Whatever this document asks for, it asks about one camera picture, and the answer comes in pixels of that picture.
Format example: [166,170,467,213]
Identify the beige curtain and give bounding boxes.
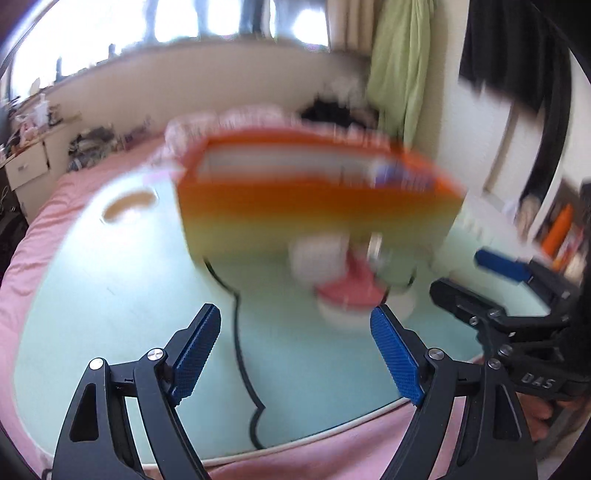
[327,0,384,56]

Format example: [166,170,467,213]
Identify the person right hand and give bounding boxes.
[518,393,585,442]

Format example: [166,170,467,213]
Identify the pink crumpled blanket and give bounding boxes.
[164,104,297,156]

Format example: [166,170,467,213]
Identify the white plastic cup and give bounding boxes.
[33,94,50,128]

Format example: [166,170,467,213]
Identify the green hanging cloth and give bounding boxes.
[367,0,436,147]

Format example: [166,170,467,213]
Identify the blue rectangular case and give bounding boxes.
[367,160,435,192]

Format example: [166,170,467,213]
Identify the orange yellow storage box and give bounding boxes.
[176,128,465,259]

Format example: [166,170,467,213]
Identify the white drawer cabinet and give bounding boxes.
[5,141,50,191]

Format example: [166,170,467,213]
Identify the white clothes pile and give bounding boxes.
[324,76,367,109]

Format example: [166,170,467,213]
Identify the grey clothes pile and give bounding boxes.
[67,126,118,172]

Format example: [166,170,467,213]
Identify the green cartoon lap table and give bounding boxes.
[12,174,555,462]

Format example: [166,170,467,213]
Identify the black hanging clothes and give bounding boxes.
[459,0,572,199]

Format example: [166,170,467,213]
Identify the black clothes pile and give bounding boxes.
[298,96,378,130]

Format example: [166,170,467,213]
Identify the orange bottle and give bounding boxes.
[541,204,574,257]

